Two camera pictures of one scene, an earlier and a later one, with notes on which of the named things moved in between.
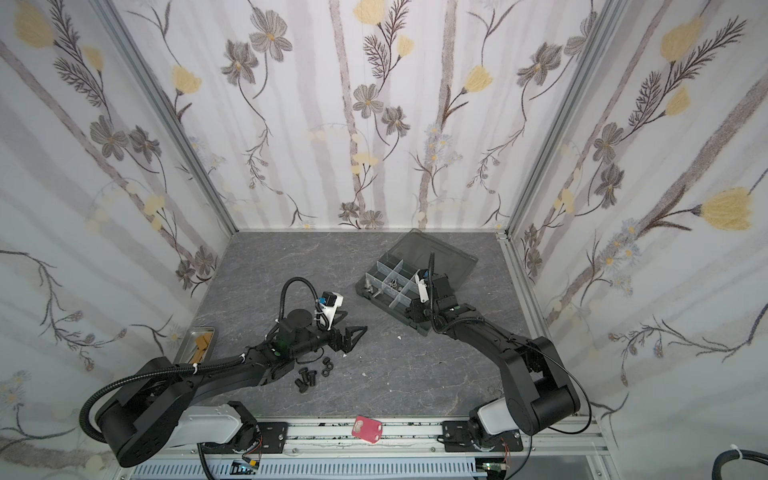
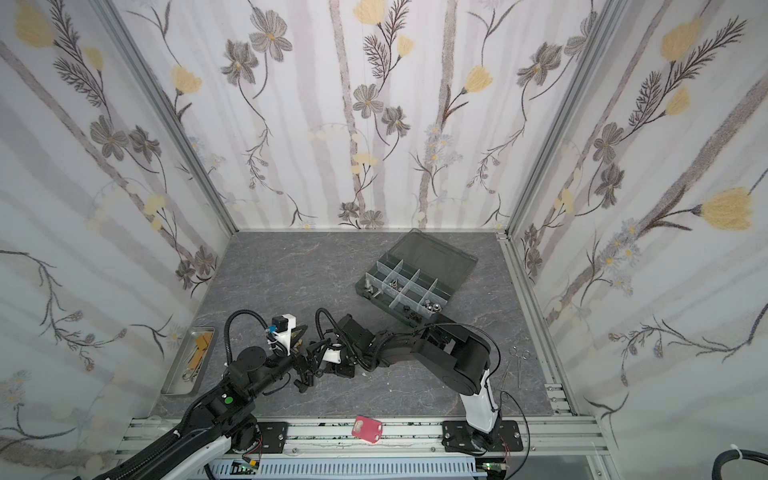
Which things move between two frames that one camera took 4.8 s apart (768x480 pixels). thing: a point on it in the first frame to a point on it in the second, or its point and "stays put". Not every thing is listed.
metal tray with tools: x=196 y=345 stays put
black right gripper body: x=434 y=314 to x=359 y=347
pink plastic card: x=367 y=429 stays put
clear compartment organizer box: x=391 y=284 stays put
